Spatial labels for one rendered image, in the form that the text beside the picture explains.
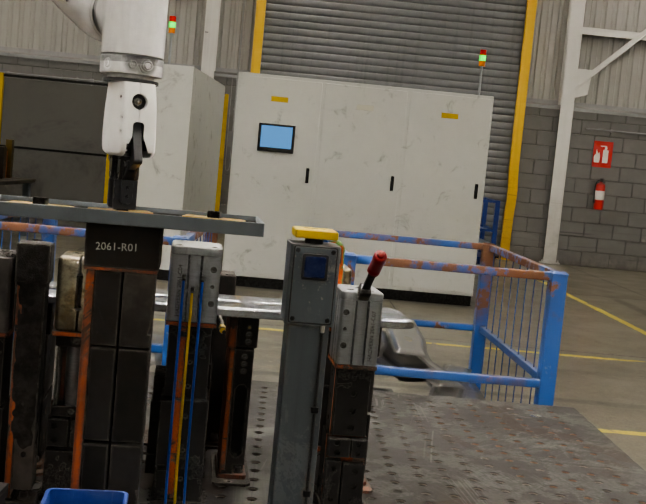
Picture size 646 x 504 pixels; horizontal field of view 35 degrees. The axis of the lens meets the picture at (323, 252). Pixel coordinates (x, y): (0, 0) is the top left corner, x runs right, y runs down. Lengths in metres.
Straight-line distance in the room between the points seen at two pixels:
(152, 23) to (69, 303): 0.45
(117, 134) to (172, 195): 8.19
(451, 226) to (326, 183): 1.25
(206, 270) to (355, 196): 8.05
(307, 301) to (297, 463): 0.23
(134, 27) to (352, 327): 0.56
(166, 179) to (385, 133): 2.09
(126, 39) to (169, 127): 8.19
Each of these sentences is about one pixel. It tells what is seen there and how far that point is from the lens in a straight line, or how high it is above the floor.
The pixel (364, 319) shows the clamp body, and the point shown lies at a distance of 1.58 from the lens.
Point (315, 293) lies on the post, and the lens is 1.40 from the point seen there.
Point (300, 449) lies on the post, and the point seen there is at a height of 0.85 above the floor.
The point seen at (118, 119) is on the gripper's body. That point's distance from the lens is 1.38.
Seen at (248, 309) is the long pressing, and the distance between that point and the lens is 1.67.
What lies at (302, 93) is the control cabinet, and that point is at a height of 1.85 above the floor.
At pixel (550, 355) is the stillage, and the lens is 3.65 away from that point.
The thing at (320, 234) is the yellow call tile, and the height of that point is 1.16.
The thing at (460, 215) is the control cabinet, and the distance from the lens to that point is 9.70.
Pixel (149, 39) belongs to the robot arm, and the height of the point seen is 1.39.
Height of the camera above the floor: 1.26
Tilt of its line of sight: 5 degrees down
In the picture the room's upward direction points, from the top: 5 degrees clockwise
